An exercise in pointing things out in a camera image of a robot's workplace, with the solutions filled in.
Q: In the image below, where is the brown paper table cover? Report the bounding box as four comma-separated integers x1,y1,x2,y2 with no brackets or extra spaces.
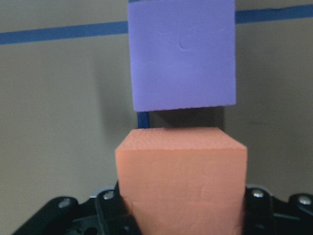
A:
0,0,313,235

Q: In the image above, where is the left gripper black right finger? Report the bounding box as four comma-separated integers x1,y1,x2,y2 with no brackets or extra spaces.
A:
242,186,275,235

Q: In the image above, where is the purple foam block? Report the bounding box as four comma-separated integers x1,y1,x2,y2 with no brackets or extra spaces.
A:
128,0,236,112

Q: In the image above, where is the orange foam block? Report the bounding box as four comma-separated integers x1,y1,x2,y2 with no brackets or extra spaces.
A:
115,127,247,235

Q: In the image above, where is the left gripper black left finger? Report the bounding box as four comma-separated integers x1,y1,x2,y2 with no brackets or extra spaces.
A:
95,183,141,235

